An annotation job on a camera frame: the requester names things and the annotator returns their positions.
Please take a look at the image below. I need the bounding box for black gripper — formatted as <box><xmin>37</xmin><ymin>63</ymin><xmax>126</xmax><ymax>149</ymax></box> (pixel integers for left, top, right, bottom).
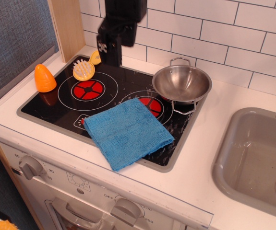
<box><xmin>96</xmin><ymin>0</ymin><xmax>147</xmax><ymax>67</ymax></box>

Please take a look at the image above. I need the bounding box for steel bowl with handles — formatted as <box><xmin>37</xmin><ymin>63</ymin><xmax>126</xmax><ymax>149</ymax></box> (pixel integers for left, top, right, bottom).
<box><xmin>152</xmin><ymin>57</ymin><xmax>212</xmax><ymax>115</ymax></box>

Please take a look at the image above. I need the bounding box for blue towel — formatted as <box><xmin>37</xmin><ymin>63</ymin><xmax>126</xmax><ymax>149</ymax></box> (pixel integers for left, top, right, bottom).
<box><xmin>84</xmin><ymin>98</ymin><xmax>174</xmax><ymax>172</ymax></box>

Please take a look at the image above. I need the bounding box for yellow dish brush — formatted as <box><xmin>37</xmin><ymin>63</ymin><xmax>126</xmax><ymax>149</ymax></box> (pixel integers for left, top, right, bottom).
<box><xmin>73</xmin><ymin>51</ymin><xmax>101</xmax><ymax>81</ymax></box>

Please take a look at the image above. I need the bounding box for black toy stove top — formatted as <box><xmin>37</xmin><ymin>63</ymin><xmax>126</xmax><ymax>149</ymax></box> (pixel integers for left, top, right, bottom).
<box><xmin>17</xmin><ymin>62</ymin><xmax>204</xmax><ymax>173</ymax></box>

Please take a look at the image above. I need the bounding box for orange toy carrot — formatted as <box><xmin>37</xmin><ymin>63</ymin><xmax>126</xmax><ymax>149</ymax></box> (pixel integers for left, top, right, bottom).
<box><xmin>35</xmin><ymin>64</ymin><xmax>57</xmax><ymax>93</ymax></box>

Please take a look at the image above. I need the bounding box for left grey oven knob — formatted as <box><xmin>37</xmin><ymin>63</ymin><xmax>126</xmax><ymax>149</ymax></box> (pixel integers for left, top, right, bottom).
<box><xmin>19</xmin><ymin>156</ymin><xmax>43</xmax><ymax>180</ymax></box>

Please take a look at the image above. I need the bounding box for grey oven knob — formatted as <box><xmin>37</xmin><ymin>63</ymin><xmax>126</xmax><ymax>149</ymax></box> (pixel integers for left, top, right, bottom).
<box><xmin>110</xmin><ymin>198</ymin><xmax>142</xmax><ymax>227</ymax></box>
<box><xmin>19</xmin><ymin>156</ymin><xmax>43</xmax><ymax>180</ymax></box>

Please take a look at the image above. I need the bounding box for right grey oven knob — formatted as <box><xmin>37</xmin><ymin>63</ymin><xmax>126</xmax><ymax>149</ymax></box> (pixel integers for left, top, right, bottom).
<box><xmin>110</xmin><ymin>198</ymin><xmax>142</xmax><ymax>227</ymax></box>

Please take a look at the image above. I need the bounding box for grey sink basin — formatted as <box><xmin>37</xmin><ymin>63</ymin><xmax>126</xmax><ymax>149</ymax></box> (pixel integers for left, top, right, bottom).
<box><xmin>213</xmin><ymin>107</ymin><xmax>276</xmax><ymax>217</ymax></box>

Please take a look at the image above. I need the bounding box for orange fuzzy object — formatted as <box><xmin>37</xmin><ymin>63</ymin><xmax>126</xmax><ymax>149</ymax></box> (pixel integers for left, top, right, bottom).
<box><xmin>0</xmin><ymin>220</ymin><xmax>18</xmax><ymax>230</ymax></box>

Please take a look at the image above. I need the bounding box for grey oven door handle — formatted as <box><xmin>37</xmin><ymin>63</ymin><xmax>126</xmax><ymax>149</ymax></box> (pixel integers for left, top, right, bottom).
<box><xmin>51</xmin><ymin>197</ymin><xmax>116</xmax><ymax>230</ymax></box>

